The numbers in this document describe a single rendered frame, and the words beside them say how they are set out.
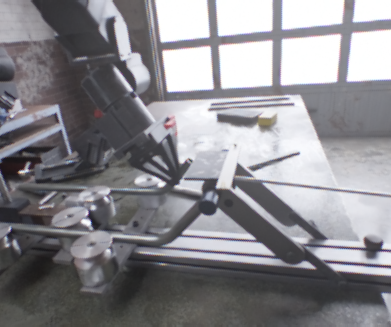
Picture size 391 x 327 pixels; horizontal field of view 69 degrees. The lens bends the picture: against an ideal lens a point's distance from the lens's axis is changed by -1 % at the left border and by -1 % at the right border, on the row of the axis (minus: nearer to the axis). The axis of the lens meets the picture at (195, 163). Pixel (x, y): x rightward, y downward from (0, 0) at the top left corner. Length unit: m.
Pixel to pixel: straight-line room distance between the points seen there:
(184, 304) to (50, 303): 0.19
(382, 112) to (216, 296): 3.37
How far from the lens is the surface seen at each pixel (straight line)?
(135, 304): 0.43
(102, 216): 0.50
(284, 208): 0.43
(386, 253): 0.46
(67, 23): 0.41
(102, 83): 0.43
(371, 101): 3.59
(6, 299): 0.52
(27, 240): 0.54
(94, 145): 0.48
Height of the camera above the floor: 1.19
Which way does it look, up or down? 24 degrees down
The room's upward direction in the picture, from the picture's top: 6 degrees counter-clockwise
